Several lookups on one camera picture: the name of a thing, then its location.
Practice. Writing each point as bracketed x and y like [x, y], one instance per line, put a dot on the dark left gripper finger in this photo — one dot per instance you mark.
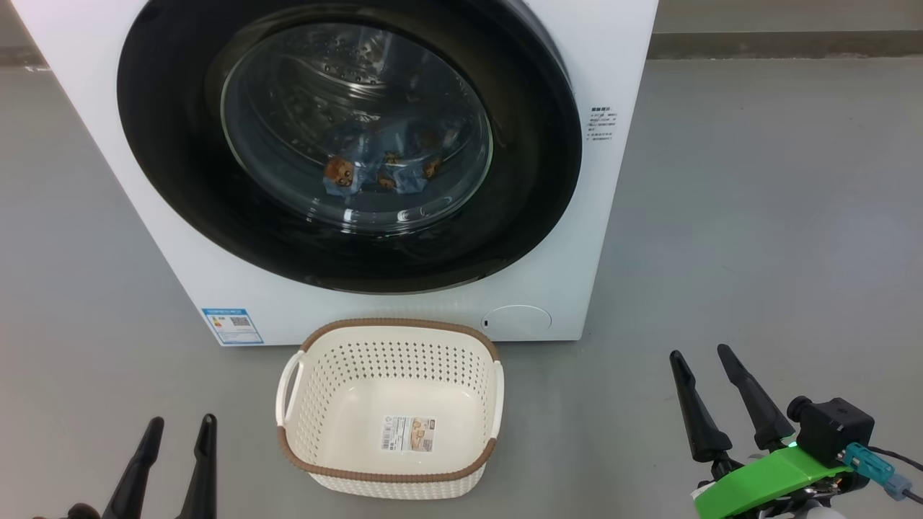
[133, 483]
[202, 476]

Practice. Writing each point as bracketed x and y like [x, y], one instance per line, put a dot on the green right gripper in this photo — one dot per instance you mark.
[764, 483]

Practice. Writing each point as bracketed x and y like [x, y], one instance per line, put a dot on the black round glass washer door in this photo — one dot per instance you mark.
[166, 144]

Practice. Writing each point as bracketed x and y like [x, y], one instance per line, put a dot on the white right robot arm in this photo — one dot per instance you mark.
[822, 514]

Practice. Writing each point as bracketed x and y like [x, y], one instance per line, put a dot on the white front-load washing machine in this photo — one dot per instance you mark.
[180, 274]

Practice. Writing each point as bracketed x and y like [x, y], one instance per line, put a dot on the basket product label sticker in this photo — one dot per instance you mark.
[408, 434]

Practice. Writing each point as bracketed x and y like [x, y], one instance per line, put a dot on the cream perforated laundry basket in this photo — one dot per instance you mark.
[389, 360]

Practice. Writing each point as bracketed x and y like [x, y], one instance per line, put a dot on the blue energy label sticker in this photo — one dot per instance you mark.
[232, 326]

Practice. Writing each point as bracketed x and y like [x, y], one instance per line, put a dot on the round white filter cover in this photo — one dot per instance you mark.
[518, 321]

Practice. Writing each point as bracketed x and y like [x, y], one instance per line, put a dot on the printed text label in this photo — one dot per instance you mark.
[603, 124]

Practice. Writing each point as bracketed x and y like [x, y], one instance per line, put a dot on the perforated steel washer drum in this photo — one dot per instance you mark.
[346, 65]

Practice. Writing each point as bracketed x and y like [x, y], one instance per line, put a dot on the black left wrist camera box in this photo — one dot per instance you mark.
[83, 512]

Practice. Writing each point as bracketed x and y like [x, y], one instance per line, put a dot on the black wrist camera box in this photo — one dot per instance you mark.
[83, 512]
[833, 429]

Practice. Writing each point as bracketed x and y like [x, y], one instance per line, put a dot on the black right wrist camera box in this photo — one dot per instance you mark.
[833, 429]

